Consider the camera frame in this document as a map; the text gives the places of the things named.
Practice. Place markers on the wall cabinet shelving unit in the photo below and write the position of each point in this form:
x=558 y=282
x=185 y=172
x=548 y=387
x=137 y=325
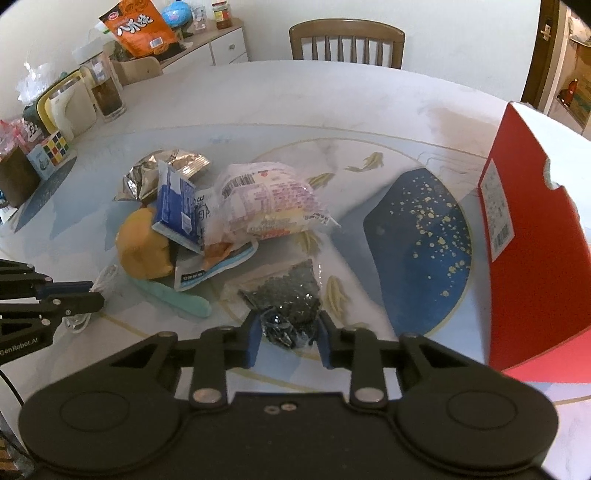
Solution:
x=566 y=96

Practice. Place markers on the white side cabinet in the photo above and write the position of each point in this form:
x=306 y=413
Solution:
x=208 y=48

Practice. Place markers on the silver foil bag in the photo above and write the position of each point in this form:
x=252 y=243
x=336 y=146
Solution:
x=141 y=182

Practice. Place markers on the glass bottle with dark liquid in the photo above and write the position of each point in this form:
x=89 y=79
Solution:
x=104 y=88

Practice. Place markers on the white sausage snack pouch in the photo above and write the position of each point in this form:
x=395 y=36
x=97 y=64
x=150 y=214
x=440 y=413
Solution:
x=218 y=250

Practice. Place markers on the pink white snack packet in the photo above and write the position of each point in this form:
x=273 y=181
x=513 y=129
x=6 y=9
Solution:
x=260 y=201

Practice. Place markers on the red lidded sauce jar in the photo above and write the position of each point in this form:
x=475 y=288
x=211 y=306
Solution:
x=221 y=14

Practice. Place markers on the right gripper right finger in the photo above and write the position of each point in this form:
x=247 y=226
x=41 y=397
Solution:
x=356 y=350

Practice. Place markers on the teal stick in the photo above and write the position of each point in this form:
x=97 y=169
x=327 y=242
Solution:
x=190 y=304

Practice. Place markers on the blue globe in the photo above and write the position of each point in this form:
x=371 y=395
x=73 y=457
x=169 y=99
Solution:
x=178 y=16

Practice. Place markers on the red cardboard box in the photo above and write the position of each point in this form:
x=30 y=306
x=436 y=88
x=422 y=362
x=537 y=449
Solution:
x=535 y=198

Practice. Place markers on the rubiks cube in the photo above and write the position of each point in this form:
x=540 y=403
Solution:
x=47 y=155

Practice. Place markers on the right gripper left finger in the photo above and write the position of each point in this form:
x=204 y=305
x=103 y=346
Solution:
x=217 y=351

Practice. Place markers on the wooden chair at far side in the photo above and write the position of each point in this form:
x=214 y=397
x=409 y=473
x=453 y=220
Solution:
x=349 y=41

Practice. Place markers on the orange snack bag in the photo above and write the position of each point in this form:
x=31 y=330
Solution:
x=141 y=30

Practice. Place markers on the blue white carton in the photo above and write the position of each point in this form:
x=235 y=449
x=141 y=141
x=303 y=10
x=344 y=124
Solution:
x=176 y=210

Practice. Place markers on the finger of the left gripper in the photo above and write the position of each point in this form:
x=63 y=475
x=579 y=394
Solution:
x=68 y=305
x=63 y=288

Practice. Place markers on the brown door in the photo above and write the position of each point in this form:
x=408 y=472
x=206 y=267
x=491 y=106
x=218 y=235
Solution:
x=542 y=53

